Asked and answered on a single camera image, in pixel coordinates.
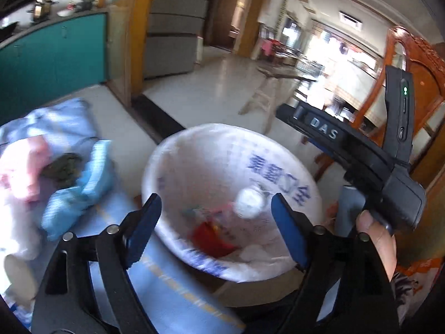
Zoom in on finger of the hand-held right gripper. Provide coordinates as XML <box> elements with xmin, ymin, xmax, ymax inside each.
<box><xmin>276</xmin><ymin>102</ymin><xmax>306</xmax><ymax>129</ymax></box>

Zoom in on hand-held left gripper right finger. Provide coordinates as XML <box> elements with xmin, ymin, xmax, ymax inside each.
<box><xmin>270</xmin><ymin>193</ymin><xmax>400</xmax><ymax>334</ymax></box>

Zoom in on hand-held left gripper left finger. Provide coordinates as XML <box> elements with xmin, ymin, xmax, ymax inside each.
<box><xmin>31</xmin><ymin>193</ymin><xmax>164</xmax><ymax>334</ymax></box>

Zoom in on white bag lined bin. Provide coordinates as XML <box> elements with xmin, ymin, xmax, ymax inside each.
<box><xmin>141</xmin><ymin>122</ymin><xmax>324</xmax><ymax>284</ymax></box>

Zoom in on green leafy vegetable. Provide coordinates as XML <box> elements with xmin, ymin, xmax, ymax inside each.
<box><xmin>42</xmin><ymin>153</ymin><xmax>84</xmax><ymax>185</ymax></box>

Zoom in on person's right hand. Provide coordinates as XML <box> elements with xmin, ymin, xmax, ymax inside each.
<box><xmin>355</xmin><ymin>212</ymin><xmax>397</xmax><ymax>282</ymax></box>

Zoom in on wooden stool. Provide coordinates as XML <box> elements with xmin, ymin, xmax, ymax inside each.
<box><xmin>238</xmin><ymin>66</ymin><xmax>303</xmax><ymax>133</ymax></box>

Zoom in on white crumpled paper ball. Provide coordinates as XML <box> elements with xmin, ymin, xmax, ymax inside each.
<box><xmin>234</xmin><ymin>187</ymin><xmax>266</xmax><ymax>220</ymax></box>

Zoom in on red wrapper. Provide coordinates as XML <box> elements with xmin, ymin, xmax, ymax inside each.
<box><xmin>191</xmin><ymin>221</ymin><xmax>240</xmax><ymax>258</ymax></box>

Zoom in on light blue plastic bag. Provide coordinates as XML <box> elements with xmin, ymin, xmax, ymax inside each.
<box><xmin>42</xmin><ymin>141</ymin><xmax>117</xmax><ymax>240</ymax></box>

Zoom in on carved wooden chair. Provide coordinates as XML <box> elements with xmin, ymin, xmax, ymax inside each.
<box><xmin>351</xmin><ymin>26</ymin><xmax>445</xmax><ymax>261</ymax></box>

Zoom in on brown wooden door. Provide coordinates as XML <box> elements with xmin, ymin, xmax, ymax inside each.
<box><xmin>212</xmin><ymin>0</ymin><xmax>251</xmax><ymax>51</ymax></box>

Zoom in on white plastic bag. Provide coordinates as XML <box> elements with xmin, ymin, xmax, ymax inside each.
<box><xmin>0</xmin><ymin>188</ymin><xmax>46</xmax><ymax>261</ymax></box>

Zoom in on pink plastic bag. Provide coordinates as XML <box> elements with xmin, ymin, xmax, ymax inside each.
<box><xmin>0</xmin><ymin>136</ymin><xmax>53</xmax><ymax>202</ymax></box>

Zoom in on silver refrigerator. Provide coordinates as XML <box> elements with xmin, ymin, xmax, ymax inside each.
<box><xmin>144</xmin><ymin>0</ymin><xmax>209</xmax><ymax>79</ymax></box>

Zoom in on wooden framed glass partition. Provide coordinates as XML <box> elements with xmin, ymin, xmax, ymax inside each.
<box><xmin>99</xmin><ymin>0</ymin><xmax>157</xmax><ymax>100</ymax></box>

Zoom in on teal kitchen cabinets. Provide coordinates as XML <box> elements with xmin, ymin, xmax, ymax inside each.
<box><xmin>0</xmin><ymin>11</ymin><xmax>108</xmax><ymax>126</ymax></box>

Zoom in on steel cooking pot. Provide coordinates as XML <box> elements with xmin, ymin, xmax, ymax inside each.
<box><xmin>33</xmin><ymin>0</ymin><xmax>53</xmax><ymax>19</ymax></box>

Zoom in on wall air conditioner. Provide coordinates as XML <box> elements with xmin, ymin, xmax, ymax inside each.
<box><xmin>339</xmin><ymin>11</ymin><xmax>364</xmax><ymax>30</ymax></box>

